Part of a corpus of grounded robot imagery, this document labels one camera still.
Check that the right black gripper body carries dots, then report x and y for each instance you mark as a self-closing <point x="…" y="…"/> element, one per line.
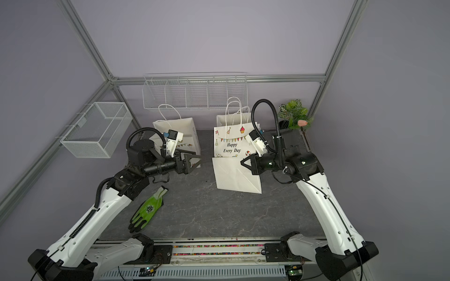
<point x="261" y="164"/>

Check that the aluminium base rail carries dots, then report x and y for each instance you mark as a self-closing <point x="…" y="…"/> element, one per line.
<point x="218" y="258"/>

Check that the artificial plant in black vase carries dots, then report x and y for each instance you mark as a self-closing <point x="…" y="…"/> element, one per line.
<point x="293" y="115"/>

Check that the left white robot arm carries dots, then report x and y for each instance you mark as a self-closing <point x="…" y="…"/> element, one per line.
<point x="112" y="196"/>

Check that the white wire wall shelf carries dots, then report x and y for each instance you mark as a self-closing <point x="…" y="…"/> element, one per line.
<point x="194" y="90"/>

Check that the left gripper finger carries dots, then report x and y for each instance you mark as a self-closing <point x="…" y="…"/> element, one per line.
<point x="187" y="155"/>
<point x="192" y="162"/>

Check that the white wire basket on left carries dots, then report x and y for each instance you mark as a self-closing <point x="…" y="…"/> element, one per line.
<point x="97" y="133"/>

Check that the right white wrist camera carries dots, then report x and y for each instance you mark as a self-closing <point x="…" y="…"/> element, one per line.
<point x="257" y="143"/>

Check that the white party paper bag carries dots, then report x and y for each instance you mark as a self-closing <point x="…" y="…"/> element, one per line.
<point x="230" y="147"/>

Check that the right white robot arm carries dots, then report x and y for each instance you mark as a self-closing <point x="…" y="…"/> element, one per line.
<point x="295" y="159"/>

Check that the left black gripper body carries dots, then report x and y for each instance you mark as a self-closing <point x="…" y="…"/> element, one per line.
<point x="180" y="168"/>

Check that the green work glove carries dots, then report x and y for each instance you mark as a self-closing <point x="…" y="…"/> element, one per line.
<point x="147" y="210"/>

